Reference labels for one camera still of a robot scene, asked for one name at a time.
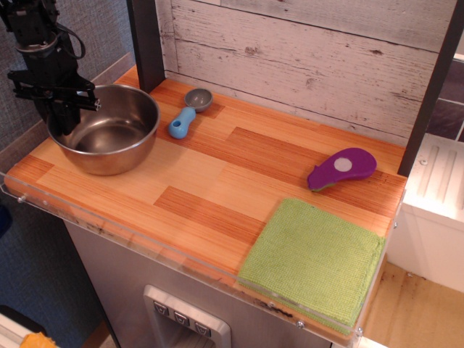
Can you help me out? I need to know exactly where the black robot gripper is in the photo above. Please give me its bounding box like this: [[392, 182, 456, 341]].
[[7, 45, 101, 136]]

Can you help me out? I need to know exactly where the stainless steel pot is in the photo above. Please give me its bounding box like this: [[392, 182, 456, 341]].
[[47, 84, 160, 175]]

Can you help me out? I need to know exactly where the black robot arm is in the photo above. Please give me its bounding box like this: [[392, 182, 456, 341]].
[[1, 1, 101, 136]]

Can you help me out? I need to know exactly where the blue grey toy scoop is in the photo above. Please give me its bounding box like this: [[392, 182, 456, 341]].
[[168, 88, 213, 139]]

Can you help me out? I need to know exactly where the grey toy fridge cabinet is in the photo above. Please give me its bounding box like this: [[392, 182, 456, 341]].
[[65, 223, 331, 347]]

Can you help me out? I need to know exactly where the silver dispenser panel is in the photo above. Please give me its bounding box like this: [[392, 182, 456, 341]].
[[144, 285, 232, 347]]

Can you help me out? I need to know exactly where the orange object bottom left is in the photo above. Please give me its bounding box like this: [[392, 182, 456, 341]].
[[20, 333, 57, 348]]

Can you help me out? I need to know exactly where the purple toy eggplant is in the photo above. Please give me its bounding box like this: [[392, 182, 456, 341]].
[[307, 148, 377, 191]]

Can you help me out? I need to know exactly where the green folded cloth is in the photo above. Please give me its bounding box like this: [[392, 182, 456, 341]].
[[239, 199, 386, 334]]

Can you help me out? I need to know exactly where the white toy sink unit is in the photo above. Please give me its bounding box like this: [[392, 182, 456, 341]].
[[384, 54, 464, 294]]

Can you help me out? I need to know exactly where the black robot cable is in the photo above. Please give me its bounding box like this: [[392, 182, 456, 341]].
[[56, 23, 86, 61]]

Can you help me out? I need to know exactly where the dark left shelf post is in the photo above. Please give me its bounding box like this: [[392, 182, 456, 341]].
[[126, 0, 165, 92]]

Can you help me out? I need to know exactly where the dark shelf post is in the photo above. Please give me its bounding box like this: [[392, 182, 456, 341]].
[[397, 0, 463, 177], [126, 0, 165, 92]]

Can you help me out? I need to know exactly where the dark right shelf post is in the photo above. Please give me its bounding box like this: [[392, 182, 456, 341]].
[[397, 0, 463, 177]]

